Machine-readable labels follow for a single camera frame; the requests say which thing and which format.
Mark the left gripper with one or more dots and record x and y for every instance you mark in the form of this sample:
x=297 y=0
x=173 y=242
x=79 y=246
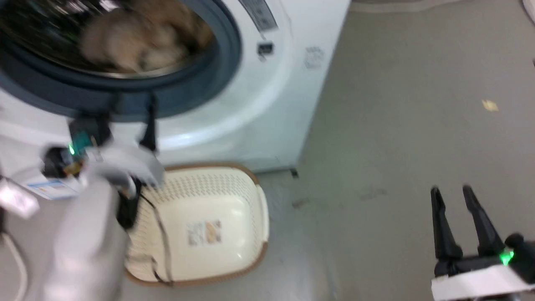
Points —
x=125 y=161

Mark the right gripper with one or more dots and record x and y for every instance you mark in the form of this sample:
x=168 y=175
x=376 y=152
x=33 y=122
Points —
x=480 y=282

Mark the beige clothes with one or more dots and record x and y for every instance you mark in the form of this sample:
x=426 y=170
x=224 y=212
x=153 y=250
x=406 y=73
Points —
x=125 y=44

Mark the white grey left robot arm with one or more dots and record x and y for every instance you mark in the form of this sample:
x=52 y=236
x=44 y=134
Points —
x=83 y=251

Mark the brown plush toy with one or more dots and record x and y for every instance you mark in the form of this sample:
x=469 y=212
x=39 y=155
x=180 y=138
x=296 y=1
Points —
x=184 y=19

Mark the cream laundry basket brown rim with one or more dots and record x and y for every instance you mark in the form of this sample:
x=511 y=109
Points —
x=217 y=188

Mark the printed sticker in basket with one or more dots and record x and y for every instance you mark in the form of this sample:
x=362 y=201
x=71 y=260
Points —
x=205 y=233

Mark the white front-load washing machine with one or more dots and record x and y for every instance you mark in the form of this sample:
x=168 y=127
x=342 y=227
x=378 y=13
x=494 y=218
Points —
x=271 y=104

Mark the dark grey rubber door seal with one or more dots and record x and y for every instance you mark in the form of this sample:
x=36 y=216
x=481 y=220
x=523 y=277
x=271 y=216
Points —
x=196 y=90

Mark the blue white energy label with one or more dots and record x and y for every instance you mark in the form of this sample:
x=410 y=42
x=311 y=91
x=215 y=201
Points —
x=52 y=189

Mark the yellow scrap on floor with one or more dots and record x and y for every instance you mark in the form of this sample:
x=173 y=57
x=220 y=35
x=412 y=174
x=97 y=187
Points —
x=490 y=105

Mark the white hanging tag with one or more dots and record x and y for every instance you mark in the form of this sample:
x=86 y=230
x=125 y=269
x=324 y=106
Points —
x=16 y=200

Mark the black washer door latch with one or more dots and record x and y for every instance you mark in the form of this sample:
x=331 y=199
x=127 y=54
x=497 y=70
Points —
x=265 y=49

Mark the grey washer control panel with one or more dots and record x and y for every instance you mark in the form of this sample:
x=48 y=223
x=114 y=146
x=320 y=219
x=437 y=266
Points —
x=260 y=13

